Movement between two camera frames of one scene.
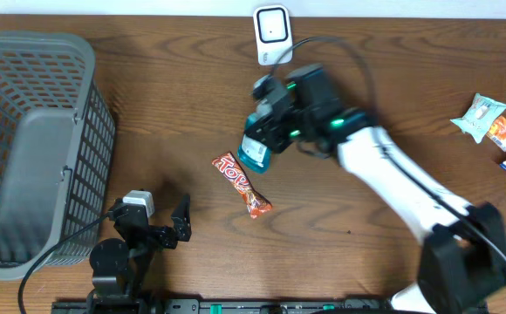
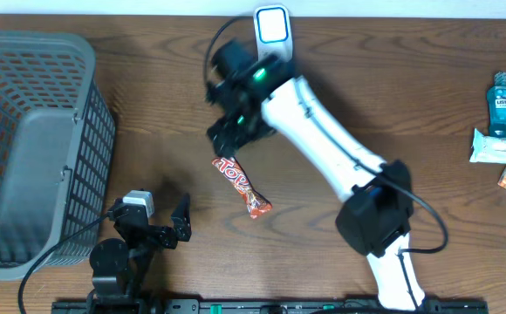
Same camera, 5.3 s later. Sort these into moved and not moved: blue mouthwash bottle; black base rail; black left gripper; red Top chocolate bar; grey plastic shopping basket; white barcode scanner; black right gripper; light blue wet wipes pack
Moved: black right gripper; blue mouthwash bottle; light blue wet wipes pack
Not moved: black base rail; red Top chocolate bar; black left gripper; white barcode scanner; grey plastic shopping basket
